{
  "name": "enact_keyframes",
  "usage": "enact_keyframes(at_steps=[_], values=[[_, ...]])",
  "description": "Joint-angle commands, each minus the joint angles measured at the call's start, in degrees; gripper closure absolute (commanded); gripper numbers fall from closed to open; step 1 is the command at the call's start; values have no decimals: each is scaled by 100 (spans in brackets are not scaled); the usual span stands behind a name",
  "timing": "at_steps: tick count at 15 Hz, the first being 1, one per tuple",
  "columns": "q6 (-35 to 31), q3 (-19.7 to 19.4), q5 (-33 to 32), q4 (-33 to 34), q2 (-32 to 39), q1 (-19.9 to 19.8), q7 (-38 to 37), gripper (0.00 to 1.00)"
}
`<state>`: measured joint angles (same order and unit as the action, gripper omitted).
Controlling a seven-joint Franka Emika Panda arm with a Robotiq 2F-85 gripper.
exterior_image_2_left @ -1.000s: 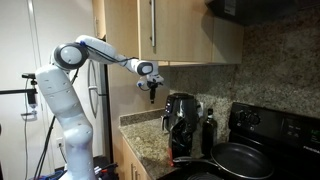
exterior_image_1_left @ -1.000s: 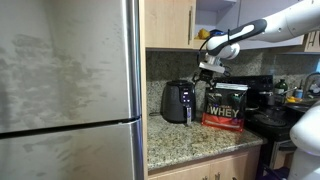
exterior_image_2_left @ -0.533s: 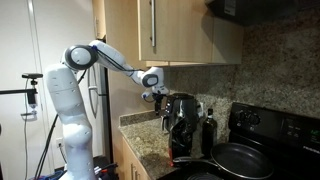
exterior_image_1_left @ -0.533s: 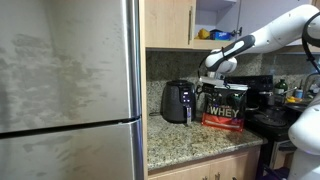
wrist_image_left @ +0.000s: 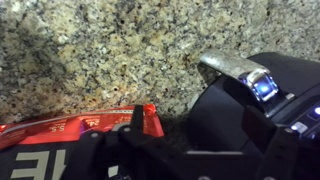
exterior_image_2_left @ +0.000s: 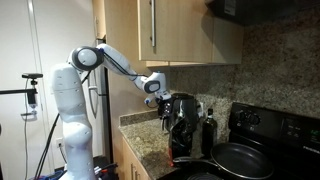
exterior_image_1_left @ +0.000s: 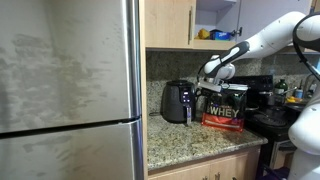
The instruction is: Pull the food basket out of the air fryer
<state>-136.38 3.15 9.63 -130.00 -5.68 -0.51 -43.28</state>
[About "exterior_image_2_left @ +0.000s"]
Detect black kitchen stove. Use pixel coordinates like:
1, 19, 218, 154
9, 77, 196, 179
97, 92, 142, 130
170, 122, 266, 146
159, 101, 320, 180

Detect dark green glass bottle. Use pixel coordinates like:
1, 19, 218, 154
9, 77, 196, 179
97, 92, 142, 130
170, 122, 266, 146
201, 107, 219, 158

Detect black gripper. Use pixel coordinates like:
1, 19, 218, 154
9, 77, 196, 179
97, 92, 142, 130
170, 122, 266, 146
158, 98, 173, 120

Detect wooden base cabinet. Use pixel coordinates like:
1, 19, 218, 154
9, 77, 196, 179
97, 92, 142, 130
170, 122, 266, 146
113, 135, 152, 180

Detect black red whey protein bag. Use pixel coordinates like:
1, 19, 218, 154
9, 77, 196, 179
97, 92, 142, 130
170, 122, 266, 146
168, 99, 198, 168

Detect white wall outlet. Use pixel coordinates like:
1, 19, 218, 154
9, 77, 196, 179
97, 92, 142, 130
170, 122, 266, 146
55, 137, 65, 150

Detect black frying pan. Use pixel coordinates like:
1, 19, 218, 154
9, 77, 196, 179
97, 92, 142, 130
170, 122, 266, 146
172, 142, 275, 180

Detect steel cabinet bar handle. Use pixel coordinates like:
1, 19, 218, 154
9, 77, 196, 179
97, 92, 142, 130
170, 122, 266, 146
150, 0, 157, 48

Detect tall wooden side panel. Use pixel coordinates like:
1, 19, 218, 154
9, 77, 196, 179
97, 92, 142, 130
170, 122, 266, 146
105, 0, 172, 168

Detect stainless steel refrigerator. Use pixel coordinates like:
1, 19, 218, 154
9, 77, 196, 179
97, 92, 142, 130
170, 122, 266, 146
87, 38, 113, 164

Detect white backsplash outlet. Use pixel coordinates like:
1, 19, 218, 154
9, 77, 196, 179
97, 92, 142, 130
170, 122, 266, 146
198, 101, 205, 118

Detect wooden wall cabinet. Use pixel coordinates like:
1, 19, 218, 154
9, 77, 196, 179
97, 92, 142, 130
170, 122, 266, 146
91, 0, 244, 68

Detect thick black floor cable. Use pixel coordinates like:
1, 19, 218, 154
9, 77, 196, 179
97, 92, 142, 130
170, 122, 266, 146
34, 113, 62, 180

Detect black air fryer body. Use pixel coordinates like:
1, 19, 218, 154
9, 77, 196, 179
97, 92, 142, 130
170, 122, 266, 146
161, 93, 201, 134

